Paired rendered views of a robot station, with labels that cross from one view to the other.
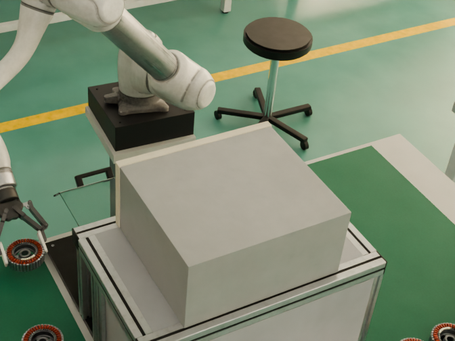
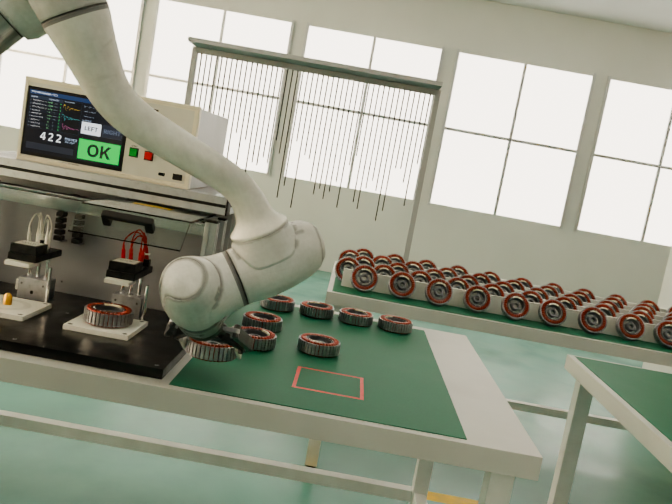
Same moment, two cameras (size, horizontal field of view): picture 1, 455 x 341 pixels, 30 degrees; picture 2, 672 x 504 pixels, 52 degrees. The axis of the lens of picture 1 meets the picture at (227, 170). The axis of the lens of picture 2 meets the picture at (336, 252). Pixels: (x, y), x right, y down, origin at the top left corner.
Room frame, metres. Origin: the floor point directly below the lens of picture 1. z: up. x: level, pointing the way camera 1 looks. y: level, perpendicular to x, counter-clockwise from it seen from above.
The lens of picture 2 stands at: (2.82, 1.54, 1.24)
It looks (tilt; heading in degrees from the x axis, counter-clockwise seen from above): 7 degrees down; 213
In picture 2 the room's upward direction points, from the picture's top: 10 degrees clockwise
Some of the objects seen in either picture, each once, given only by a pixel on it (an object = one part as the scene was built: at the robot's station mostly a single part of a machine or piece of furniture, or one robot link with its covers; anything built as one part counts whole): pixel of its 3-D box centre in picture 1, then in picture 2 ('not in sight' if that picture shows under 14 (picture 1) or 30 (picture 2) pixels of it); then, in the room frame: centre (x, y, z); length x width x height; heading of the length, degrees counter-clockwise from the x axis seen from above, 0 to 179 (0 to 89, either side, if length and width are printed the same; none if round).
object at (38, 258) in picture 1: (25, 254); (212, 346); (1.74, 0.57, 0.82); 0.11 x 0.11 x 0.04
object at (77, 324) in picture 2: not in sight; (107, 324); (1.77, 0.25, 0.78); 0.15 x 0.15 x 0.01; 33
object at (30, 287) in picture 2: not in sight; (36, 287); (1.78, -0.03, 0.80); 0.08 x 0.05 x 0.06; 123
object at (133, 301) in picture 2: not in sight; (128, 304); (1.65, 0.17, 0.80); 0.08 x 0.05 x 0.06; 123
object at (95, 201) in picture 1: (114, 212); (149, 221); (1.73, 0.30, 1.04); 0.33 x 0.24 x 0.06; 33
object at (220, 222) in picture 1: (228, 217); (132, 136); (1.55, -0.01, 1.22); 0.44 x 0.39 x 0.20; 123
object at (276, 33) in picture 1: (275, 80); not in sight; (3.65, -0.20, 0.28); 0.54 x 0.49 x 0.56; 33
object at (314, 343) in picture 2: not in sight; (318, 345); (1.33, 0.56, 0.77); 0.11 x 0.11 x 0.04
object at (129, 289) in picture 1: (228, 251); (121, 180); (1.56, -0.02, 1.09); 0.68 x 0.44 x 0.05; 123
